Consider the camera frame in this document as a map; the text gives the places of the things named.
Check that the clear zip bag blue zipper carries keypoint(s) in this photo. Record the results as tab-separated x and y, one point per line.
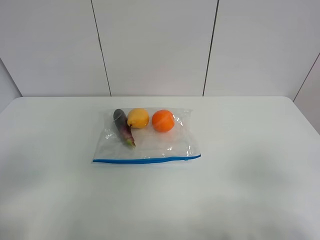
150	146

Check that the orange fruit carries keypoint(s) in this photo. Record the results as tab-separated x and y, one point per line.
163	121

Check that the yellow pear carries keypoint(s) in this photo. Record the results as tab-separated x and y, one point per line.
138	118

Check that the purple eggplant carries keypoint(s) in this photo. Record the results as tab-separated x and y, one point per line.
121	122

